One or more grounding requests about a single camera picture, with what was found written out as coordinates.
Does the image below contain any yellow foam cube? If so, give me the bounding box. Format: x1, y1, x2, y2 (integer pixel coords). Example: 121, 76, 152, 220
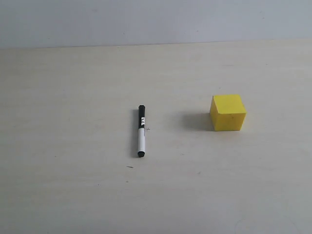
210, 94, 247, 131

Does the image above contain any black and white whiteboard marker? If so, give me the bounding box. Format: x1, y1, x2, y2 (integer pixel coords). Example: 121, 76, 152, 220
137, 105, 146, 157

